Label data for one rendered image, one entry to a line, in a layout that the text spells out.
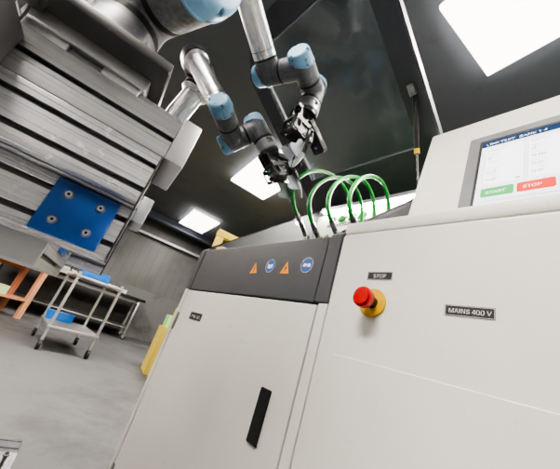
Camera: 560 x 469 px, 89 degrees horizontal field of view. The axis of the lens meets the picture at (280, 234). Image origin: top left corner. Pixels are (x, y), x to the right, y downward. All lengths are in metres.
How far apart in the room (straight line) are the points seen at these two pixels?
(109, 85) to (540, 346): 0.69
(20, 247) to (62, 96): 0.25
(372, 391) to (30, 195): 0.58
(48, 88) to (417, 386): 0.67
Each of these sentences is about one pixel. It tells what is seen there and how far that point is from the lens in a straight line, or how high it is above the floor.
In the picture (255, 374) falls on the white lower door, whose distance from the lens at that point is 0.71.
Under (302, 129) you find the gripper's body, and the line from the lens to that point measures 0.95.
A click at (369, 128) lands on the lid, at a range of 1.37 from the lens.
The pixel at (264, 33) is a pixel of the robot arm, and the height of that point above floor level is 1.52.
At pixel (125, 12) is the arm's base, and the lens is 0.68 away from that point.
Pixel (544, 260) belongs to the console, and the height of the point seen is 0.88.
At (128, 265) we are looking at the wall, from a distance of 8.03.
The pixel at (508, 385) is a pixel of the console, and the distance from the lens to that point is 0.47.
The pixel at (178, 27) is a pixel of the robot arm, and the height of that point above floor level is 1.15.
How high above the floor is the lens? 0.67
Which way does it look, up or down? 22 degrees up
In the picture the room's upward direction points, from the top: 18 degrees clockwise
